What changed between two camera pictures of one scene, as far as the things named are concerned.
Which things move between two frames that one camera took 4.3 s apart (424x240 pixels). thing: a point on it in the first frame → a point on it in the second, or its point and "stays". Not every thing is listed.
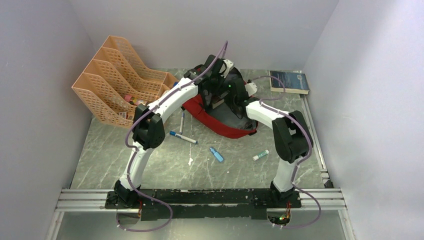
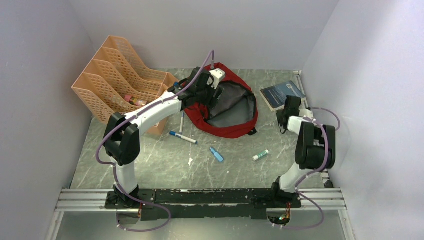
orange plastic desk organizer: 116,82 stays
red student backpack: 219,118 stays
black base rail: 200,204 stays
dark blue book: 295,81 → 275,96
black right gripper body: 232,105 → 279,113
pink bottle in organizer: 130,98 stays
